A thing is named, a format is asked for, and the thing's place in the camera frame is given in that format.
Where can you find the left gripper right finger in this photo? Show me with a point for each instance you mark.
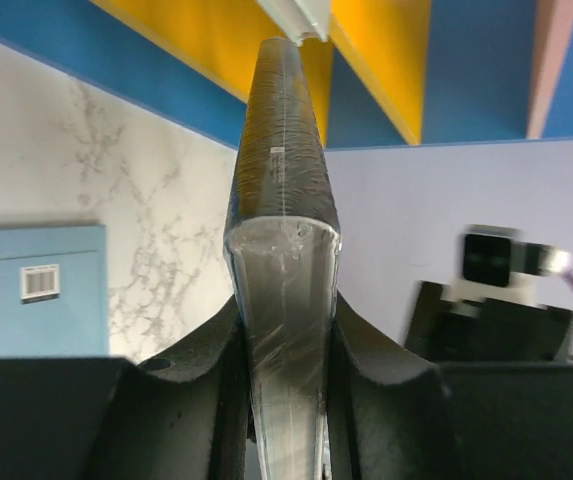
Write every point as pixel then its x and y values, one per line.
pixel 395 415

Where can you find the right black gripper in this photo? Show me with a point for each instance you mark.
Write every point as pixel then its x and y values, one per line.
pixel 486 330

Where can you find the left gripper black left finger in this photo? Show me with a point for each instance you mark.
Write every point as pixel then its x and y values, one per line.
pixel 181 414

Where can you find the teal blue book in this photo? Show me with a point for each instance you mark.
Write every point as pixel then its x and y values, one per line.
pixel 282 242

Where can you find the grey book with G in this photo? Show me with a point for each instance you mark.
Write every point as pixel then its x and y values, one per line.
pixel 300 19

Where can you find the light blue thin book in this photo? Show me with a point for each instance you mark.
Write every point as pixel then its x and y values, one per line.
pixel 53 292

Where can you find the blue shelf with coloured boards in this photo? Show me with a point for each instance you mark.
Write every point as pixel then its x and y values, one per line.
pixel 391 72

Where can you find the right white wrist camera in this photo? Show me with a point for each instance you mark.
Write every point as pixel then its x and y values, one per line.
pixel 497 264

